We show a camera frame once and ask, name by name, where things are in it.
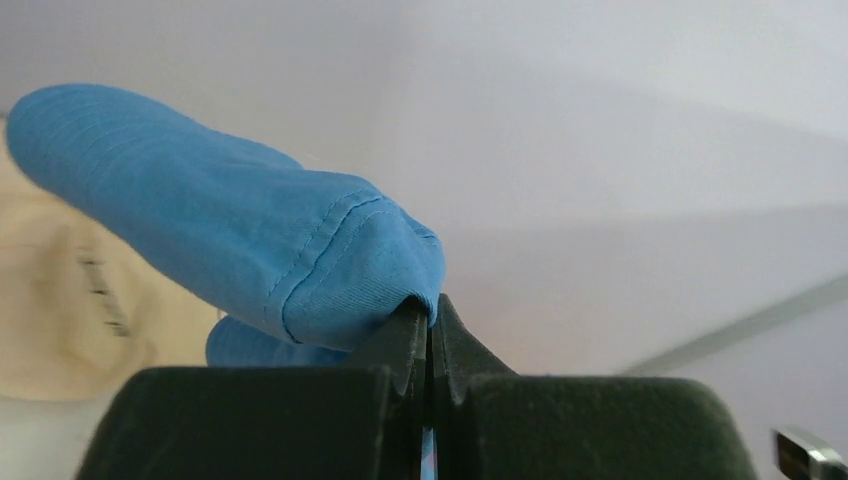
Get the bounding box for beige cap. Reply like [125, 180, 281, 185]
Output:
[1, 152, 221, 401]

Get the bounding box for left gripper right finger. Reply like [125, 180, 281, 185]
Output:
[433, 296, 756, 480]

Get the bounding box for blue hat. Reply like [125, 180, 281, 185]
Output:
[7, 84, 446, 367]

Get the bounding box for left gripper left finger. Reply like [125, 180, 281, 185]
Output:
[78, 300, 427, 479]

